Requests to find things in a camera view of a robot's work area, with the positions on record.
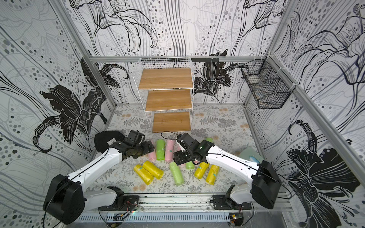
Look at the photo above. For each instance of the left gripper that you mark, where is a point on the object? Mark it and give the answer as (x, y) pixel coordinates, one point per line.
(147, 149)

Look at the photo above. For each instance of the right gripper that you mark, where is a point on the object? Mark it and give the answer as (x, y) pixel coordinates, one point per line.
(182, 155)

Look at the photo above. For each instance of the pink trash bag roll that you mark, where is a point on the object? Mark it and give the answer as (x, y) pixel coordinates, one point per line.
(169, 151)
(152, 154)

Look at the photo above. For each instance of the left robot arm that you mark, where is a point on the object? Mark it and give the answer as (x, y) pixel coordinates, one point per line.
(67, 198)

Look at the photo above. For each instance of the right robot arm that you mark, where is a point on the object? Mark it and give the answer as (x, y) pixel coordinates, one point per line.
(262, 183)

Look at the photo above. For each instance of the green trash bag roll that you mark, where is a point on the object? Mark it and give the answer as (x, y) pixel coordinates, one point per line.
(209, 139)
(190, 165)
(176, 173)
(160, 150)

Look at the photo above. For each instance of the yellow trash bag roll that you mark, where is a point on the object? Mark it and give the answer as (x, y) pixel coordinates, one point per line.
(212, 175)
(153, 170)
(144, 174)
(201, 169)

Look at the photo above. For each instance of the black baseball cap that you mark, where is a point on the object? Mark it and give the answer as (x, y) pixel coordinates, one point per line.
(104, 139)

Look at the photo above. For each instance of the green tissue box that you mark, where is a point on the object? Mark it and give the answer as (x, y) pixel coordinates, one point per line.
(251, 155)

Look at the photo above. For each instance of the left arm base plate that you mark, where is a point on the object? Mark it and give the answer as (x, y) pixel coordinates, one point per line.
(123, 203)

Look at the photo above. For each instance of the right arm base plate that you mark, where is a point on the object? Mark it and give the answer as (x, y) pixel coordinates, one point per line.
(220, 202)

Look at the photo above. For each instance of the white wire wooden shelf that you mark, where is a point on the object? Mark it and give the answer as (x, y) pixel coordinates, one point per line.
(165, 87)

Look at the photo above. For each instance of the white slotted cable duct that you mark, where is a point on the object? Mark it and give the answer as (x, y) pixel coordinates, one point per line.
(138, 217)

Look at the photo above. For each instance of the black wire wall basket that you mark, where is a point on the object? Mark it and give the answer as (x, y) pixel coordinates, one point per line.
(263, 77)

